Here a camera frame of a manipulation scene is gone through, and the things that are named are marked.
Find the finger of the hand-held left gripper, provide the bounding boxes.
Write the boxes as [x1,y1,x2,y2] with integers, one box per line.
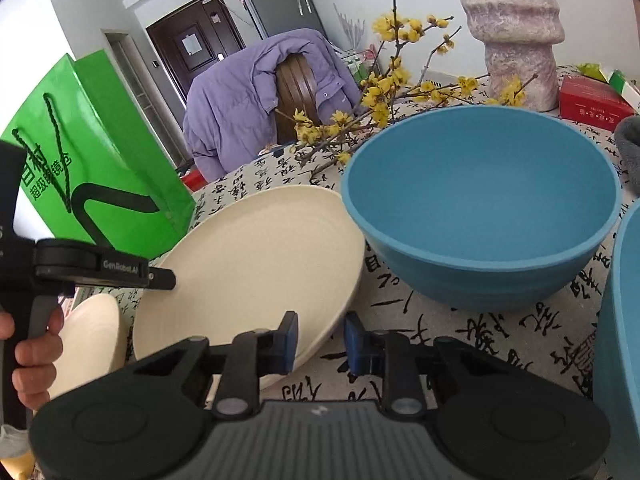
[145,266,177,292]

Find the green and white box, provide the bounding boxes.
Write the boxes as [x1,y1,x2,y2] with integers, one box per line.
[575,62,640,111]

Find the cream plate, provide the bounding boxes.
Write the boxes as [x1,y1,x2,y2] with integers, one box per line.
[132,185,366,392]
[47,292,129,401]

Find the grey refrigerator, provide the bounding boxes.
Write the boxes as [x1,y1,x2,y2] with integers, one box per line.
[230,0,327,41]

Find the blue bowl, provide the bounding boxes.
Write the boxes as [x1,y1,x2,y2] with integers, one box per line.
[592,205,640,480]
[340,105,624,312]

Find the printed tablecloth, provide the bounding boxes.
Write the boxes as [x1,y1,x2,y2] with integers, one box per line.
[125,64,640,411]

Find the pink wrapped vase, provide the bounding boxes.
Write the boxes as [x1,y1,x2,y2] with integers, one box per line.
[454,0,566,112]

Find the red box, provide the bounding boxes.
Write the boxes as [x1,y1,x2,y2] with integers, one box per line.
[558,75,639,122]

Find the grey cloth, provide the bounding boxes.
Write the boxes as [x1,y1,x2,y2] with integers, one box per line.
[614,116,640,187]

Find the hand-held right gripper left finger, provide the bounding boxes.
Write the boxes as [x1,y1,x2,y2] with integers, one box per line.
[132,310,301,421]

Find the purple jacket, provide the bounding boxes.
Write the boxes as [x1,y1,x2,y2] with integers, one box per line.
[182,29,362,184]

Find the wooden chair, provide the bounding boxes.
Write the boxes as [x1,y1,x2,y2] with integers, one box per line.
[274,52,321,144]

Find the dark brown door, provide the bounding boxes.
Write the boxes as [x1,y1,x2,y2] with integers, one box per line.
[146,0,247,107]

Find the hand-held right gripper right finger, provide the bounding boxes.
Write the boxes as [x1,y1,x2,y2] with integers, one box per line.
[344,311,506,421]

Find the person's left hand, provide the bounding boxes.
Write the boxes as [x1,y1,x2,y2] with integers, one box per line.
[0,305,66,411]

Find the yellow flower branch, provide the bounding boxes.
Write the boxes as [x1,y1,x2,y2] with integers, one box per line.
[292,0,539,181]

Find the green paper bag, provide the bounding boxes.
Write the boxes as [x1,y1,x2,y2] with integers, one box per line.
[0,50,197,262]

